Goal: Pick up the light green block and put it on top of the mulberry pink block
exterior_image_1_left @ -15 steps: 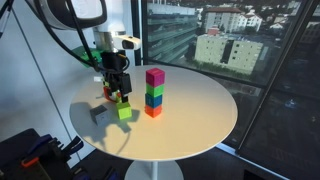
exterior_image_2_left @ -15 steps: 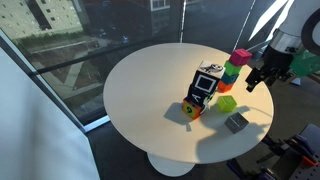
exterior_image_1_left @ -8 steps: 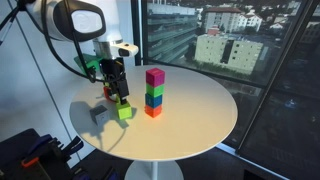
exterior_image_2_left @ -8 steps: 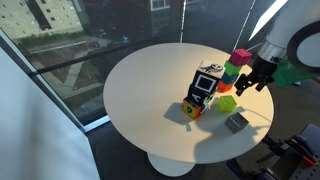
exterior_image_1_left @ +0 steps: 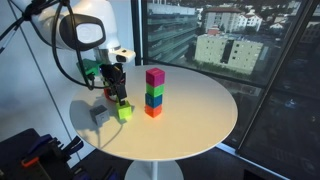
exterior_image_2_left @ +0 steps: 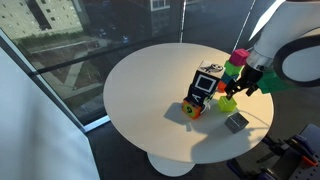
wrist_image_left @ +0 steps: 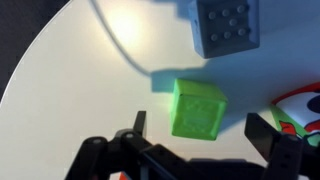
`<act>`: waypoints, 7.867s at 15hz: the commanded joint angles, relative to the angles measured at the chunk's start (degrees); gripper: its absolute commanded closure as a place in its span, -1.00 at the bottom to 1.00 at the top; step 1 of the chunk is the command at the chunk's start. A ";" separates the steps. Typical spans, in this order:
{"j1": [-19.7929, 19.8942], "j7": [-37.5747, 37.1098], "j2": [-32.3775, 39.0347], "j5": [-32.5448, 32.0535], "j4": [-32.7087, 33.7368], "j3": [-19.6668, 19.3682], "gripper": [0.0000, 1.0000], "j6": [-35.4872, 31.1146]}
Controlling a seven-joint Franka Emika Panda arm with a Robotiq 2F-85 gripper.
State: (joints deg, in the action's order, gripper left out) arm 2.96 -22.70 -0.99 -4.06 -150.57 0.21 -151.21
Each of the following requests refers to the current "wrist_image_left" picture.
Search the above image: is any grey studded block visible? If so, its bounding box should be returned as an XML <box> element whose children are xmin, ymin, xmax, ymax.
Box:
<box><xmin>187</xmin><ymin>0</ymin><xmax>261</xmax><ymax>60</ymax></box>

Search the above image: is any light green block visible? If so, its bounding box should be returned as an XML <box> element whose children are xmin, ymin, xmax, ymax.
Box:
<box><xmin>169</xmin><ymin>78</ymin><xmax>229</xmax><ymax>142</ymax></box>

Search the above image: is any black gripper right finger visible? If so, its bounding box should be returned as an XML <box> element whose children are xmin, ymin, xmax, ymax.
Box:
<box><xmin>244</xmin><ymin>112</ymin><xmax>320</xmax><ymax>180</ymax></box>

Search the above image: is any red white green cube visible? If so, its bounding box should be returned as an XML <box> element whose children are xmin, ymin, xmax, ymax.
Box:
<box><xmin>269</xmin><ymin>81</ymin><xmax>320</xmax><ymax>148</ymax></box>

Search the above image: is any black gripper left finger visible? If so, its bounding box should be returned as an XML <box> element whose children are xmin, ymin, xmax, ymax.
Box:
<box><xmin>64</xmin><ymin>110</ymin><xmax>188</xmax><ymax>180</ymax></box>

